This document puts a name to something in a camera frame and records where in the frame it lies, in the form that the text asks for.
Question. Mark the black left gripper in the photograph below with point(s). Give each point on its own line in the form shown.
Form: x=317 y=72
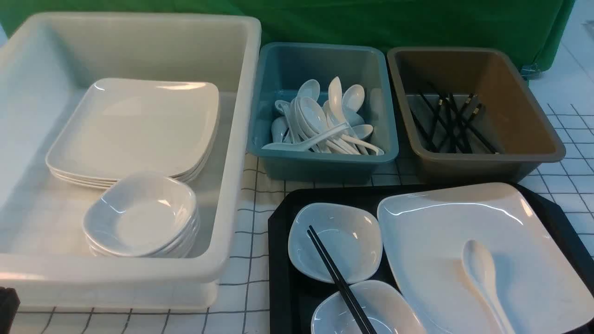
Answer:
x=9 y=305

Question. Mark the black chopstick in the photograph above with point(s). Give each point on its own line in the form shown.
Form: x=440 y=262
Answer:
x=334 y=278
x=341 y=276

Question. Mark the white bowl tray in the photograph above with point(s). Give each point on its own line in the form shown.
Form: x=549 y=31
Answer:
x=351 y=235
x=385 y=308

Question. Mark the white ceramic soup spoon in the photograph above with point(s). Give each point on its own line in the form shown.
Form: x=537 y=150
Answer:
x=480 y=268

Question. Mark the large white square plate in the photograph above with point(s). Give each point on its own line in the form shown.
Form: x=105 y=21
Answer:
x=424 y=234

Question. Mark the stack of white bowls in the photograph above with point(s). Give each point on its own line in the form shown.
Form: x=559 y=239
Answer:
x=143 y=215

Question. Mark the stack of white plates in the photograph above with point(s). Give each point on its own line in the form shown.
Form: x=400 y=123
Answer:
x=125 y=126

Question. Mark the large white plastic bin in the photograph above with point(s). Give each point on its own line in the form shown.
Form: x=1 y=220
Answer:
x=44 y=67

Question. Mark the black serving tray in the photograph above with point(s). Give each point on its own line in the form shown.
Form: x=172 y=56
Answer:
x=293 y=296

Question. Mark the pile of white spoons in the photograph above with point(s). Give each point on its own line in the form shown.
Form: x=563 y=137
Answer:
x=334 y=127

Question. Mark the teal plastic bin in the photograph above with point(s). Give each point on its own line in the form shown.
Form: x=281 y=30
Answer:
x=282 y=69

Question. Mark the pile of black chopsticks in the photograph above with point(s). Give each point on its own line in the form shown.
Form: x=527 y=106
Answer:
x=449 y=124

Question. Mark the brown plastic bin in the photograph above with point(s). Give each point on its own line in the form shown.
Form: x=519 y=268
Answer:
x=514 y=122

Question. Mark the white grid tablecloth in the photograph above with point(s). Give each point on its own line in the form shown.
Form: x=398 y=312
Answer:
x=243 y=291

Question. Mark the metal binder clip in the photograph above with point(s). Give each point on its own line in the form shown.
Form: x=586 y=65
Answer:
x=530 y=72

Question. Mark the green cloth backdrop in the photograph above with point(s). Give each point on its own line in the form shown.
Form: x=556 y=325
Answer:
x=528 y=31

